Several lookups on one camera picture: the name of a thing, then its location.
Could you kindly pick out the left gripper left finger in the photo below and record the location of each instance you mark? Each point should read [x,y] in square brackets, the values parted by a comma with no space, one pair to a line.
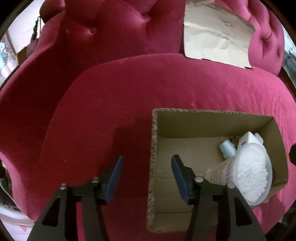
[58,220]

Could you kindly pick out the grey plaid blanket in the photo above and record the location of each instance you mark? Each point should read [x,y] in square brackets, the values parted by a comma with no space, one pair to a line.
[289,63]

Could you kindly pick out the hello kitty pink curtain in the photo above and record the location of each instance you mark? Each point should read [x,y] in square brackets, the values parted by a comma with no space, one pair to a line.
[8,59]

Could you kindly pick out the cotton swab plastic jar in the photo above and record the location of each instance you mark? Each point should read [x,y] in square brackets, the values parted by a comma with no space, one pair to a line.
[250,170]

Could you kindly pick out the metal key bunch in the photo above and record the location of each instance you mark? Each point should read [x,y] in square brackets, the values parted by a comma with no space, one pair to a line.
[235,140]

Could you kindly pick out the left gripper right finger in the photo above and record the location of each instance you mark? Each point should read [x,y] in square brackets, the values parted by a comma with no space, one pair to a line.
[219,212]

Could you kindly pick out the small white tube bottle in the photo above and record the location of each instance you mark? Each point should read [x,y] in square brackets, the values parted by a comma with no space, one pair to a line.
[227,149]

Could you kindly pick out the cardboard box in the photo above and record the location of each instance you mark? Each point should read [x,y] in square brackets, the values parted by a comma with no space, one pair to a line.
[195,135]

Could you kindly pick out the large white charger adapter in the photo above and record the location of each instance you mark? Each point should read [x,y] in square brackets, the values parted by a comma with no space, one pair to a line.
[250,138]

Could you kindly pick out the brown paper sheet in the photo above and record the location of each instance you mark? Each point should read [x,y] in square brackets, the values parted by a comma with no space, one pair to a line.
[212,32]

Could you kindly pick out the red velvet tufted sofa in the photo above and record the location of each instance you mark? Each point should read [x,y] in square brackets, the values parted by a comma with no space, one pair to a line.
[86,94]

